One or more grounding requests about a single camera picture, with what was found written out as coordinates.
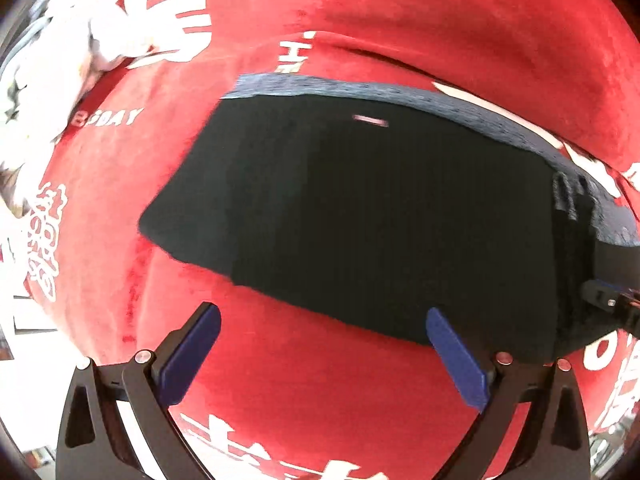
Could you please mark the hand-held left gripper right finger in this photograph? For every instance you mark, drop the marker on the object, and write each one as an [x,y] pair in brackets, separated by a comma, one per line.
[457,355]

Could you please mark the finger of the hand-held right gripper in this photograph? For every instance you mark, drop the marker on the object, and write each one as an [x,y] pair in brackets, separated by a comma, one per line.
[607,297]

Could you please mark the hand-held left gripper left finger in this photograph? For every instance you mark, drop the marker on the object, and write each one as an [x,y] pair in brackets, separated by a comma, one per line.
[192,355]

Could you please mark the black pants with grey lining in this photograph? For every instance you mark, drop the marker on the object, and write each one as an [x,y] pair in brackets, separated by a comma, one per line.
[375,210]

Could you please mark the white floral crumpled quilt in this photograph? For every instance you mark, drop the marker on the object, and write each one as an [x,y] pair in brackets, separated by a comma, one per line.
[55,85]

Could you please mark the red printed blanket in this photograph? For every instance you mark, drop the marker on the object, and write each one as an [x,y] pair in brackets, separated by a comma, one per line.
[425,20]

